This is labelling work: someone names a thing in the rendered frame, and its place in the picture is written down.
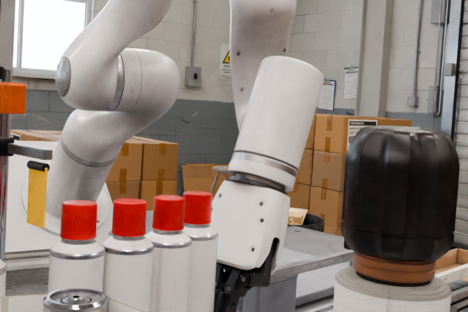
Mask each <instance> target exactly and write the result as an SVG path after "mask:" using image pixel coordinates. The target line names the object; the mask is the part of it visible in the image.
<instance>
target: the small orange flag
mask: <svg viewBox="0 0 468 312"><path fill-rule="evenodd" d="M26 165H27V167H28V168H29V184H28V200H27V216H26V222H27V223H28V224H32V225H34V226H38V227H41V228H45V209H46V193H47V172H48V170H49V168H50V166H49V164H46V163H42V162H37V161H33V160H29V161H28V162H27V164H26Z"/></svg>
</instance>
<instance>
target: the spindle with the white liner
mask: <svg viewBox="0 0 468 312"><path fill-rule="evenodd" d="M459 171H460V163H459V158H458V154H457V152H456V149H455V146H454V144H453V142H452V140H451V138H450V136H449V135H448V134H446V133H444V132H441V131H437V130H432V129H428V128H424V127H410V126H398V125H376V126H368V127H363V128H361V129H360V130H359V131H358V132H357V134H356V135H355V137H354V138H353V140H352V143H351V144H350V147H349V148H348V152H347V155H346V161H345V180H344V190H343V209H342V222H341V232H342V235H343V237H344V239H345V242H346V244H347V245H348V246H349V248H350V249H351V250H353V251H354V256H353V257H354V259H353V266H352V267H346V268H345V269H343V270H340V271H338V272H337V273H336V276H335V277H334V307H333V312H450V306H451V295H452V291H451V289H450V286H449V285H448V284H447V283H445V282H444V281H442V280H441V279H439V278H437V277H435V266H436V260H439V259H440V258H441V257H442V256H443V255H445V254H446V253H447V252H448V251H449V250H450V249H451V247H452V245H453V241H454V233H453V232H454V231H455V216H456V206H457V197H458V181H459Z"/></svg>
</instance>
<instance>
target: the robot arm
mask: <svg viewBox="0 0 468 312"><path fill-rule="evenodd" d="M172 1H173V0H109V2H108V3H107V4H106V6H105V7H104V8H103V9H102V11H101V12H100V13H99V14H98V15H97V16H96V17H95V19H94V20H93V21H92V22H91V23H90V24H89V25H88V26H87V27H86V28H85V29H84V30H83V31H82V32H81V33H80V34H79V35H78V36H77V37H76V38H75V39H74V40H73V41H72V42H71V43H70V45H69V46H68V48H67V49H66V50H65V52H64V53H63V55H62V57H61V60H60V61H59V64H58V65H57V70H56V78H55V82H56V88H57V91H58V94H59V95H60V97H61V99H62V100H63V101H64V102H65V103H66V104H68V105H69V106H71V107H73V108H75V109H77V110H75V111H74V112H73V113H71V115H70V116H69V118H68V119H67V121H66V123H65V126H64V128H63V131H62V133H61V136H60V139H59V141H58V144H57V147H56V150H55V152H54V155H53V159H52V160H51V162H50V165H49V166H50V168H49V170H48V172H47V193H46V209H45V228H41V229H43V230H45V231H47V232H49V233H52V234H55V235H59V236H60V232H61V211H62V203H63V202H64V201H71V200H85V201H93V202H96V203H97V228H96V230H97V229H98V228H99V227H101V225H103V223H104V221H105V219H106V218H107V215H108V212H109V202H108V199H107V195H106V194H105V192H104V190H103V186H104V184H105V182H106V180H107V178H108V175H109V173H110V171H111V168H112V166H113V165H114V162H115V161H116V158H117V156H118V154H119V152H120V150H121V148H122V146H123V144H124V143H125V142H126V141H127V140H128V139H129V138H131V137H133V136H134V135H136V134H138V133H140V132H141V131H143V130H144V129H146V128H147V127H149V126H151V125H152V124H153V123H155V122H156V121H157V120H159V119H160V118H161V117H162V116H163V115H164V114H166V113H167V111H168V110H169V109H170V108H171V107H172V106H173V104H174V102H175V101H176V99H177V96H178V94H179V91H180V73H179V70H178V67H177V65H176V64H175V62H174V61H173V60H172V59H171V58H170V57H169V56H167V55H166V54H163V53H161V52H156V51H153V50H148V49H135V48H126V47H127V46H128V45H130V44H131V43H132V42H134V41H135V40H137V39H138V38H140V37H141V36H143V35H145V34H147V33H148V32H149V31H151V30H152V29H154V28H155V27H156V26H157V25H158V24H159V23H160V22H161V20H162V19H163V18H164V16H165V14H166V13H167V11H168V10H169V8H170V6H171V4H172ZM230 7H231V25H230V67H231V82H232V89H233V99H234V105H235V114H236V118H237V126H238V130H239V136H238V138H237V143H236V145H235V149H234V152H233V156H232V158H231V162H230V163H229V165H228V172H229V173H230V174H232V175H234V176H230V178H229V180H228V181H226V180H224V181H223V183H222V184H221V186H220V188H219V190H218V192H217V193H216V195H215V197H214V200H213V202H212V214H211V220H212V221H211V223H210V225H211V226H212V227H213V228H214V229H215V230H216V231H217V232H218V234H219V236H218V243H217V266H216V278H215V290H214V312H236V309H237V305H238V302H239V299H240V297H244V296H245V295H246V293H247V291H249V290H250V289H252V288H253V287H268V285H269V284H270V276H271V275H272V274H273V273H275V271H276V269H277V266H278V264H279V260H280V257H281V252H282V249H283V244H284V241H285V237H286V230H287V226H288V217H289V210H290V197H289V196H288V194H287V193H286V192H291V191H292V190H293V187H294V185H295V181H296V177H297V173H298V171H299V166H300V163H301V160H302V156H303V153H304V149H305V146H306V142H307V139H308V136H309V131H310V129H311V124H312V121H313V117H314V114H315V110H316V107H317V104H318V100H319V97H320V92H321V90H322V85H323V82H324V76H323V74H322V73H321V71H319V69H317V68H316V67H314V66H312V65H311V64H309V63H307V62H304V61H301V60H299V59H296V58H291V57H288V53H289V46H290V37H291V33H292V29H293V23H294V19H295V13H296V8H297V0H230ZM224 270H225V272H224ZM241 275H242V276H241Z"/></svg>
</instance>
